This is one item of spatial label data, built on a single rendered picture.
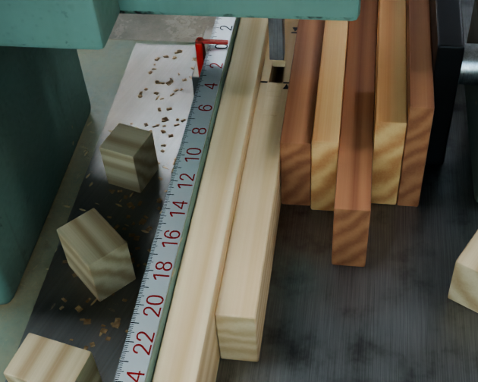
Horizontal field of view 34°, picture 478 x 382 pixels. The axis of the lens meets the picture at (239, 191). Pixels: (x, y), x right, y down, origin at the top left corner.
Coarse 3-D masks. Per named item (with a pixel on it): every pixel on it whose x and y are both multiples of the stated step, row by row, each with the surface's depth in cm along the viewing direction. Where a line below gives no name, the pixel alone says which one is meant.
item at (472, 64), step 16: (432, 0) 46; (448, 0) 44; (432, 16) 45; (448, 16) 43; (432, 32) 44; (448, 32) 42; (432, 48) 44; (448, 48) 42; (464, 48) 42; (432, 64) 43; (448, 64) 42; (464, 64) 46; (448, 80) 43; (464, 80) 47; (448, 96) 44; (448, 112) 45; (432, 128) 46; (448, 128) 46; (432, 144) 47; (432, 160) 48
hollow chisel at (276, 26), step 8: (272, 24) 47; (280, 24) 47; (272, 32) 47; (280, 32) 47; (272, 40) 48; (280, 40) 48; (272, 48) 48; (280, 48) 48; (272, 56) 49; (280, 56) 49
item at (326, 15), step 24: (120, 0) 44; (144, 0) 43; (168, 0) 43; (192, 0) 43; (216, 0) 43; (240, 0) 43; (264, 0) 42; (288, 0) 42; (312, 0) 42; (336, 0) 42; (360, 0) 42
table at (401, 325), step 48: (432, 192) 47; (288, 240) 45; (384, 240) 45; (432, 240) 45; (288, 288) 43; (336, 288) 43; (384, 288) 42; (432, 288) 42; (288, 336) 41; (336, 336) 41; (384, 336) 40; (432, 336) 40
